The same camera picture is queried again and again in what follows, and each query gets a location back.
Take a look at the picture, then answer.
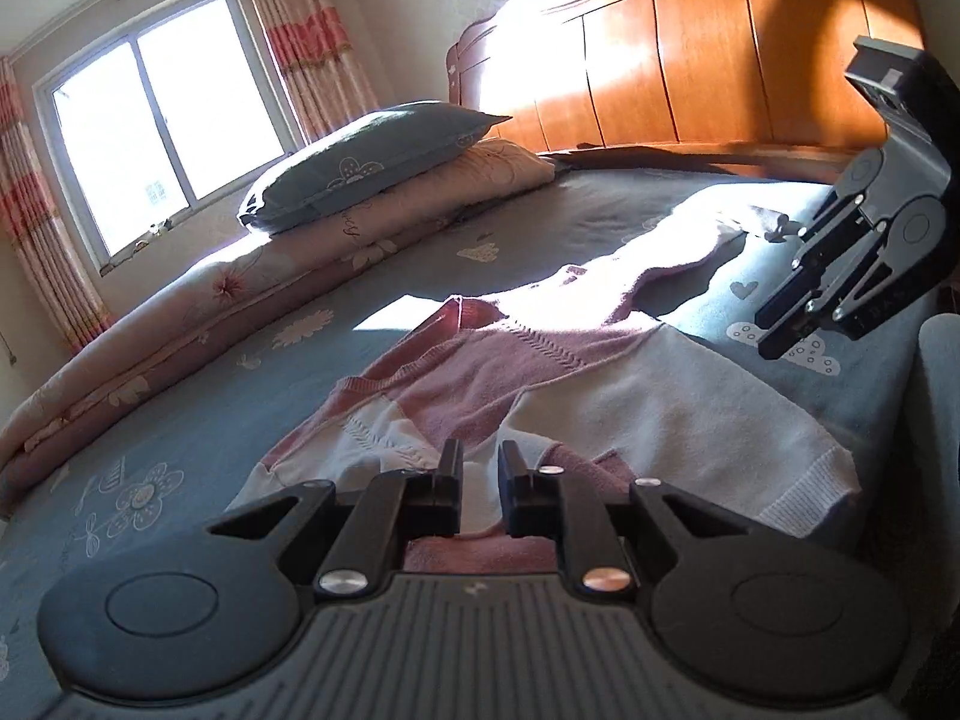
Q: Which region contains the peach floral pillow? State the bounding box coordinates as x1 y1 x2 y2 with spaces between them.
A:
300 139 557 245

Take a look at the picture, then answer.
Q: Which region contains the window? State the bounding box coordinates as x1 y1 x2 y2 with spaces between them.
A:
34 0 301 275

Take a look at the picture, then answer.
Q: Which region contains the blue floral pillow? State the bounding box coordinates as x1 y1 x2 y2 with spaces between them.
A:
236 100 513 235

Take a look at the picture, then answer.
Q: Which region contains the folded pink floral quilt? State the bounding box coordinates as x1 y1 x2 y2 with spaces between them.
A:
0 187 481 518

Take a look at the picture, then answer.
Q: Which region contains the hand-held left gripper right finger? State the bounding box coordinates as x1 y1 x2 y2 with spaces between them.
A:
497 440 751 602

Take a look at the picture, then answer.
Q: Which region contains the pink and cream knit sweater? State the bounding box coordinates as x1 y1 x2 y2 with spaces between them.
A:
225 221 862 578

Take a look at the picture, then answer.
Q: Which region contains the bed with blue floral sheet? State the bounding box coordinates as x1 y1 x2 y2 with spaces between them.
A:
0 165 946 720

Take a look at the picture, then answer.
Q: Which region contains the pink striped curtain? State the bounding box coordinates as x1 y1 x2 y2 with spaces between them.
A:
0 56 113 357
232 0 380 147

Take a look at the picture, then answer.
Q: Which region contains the wooden headboard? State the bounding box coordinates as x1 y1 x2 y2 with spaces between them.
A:
446 0 931 185

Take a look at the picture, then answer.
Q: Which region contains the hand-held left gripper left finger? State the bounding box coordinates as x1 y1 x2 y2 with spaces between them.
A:
210 437 466 602

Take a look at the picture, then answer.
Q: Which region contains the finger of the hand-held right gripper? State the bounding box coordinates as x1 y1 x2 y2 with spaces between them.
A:
759 229 947 361
756 187 882 342

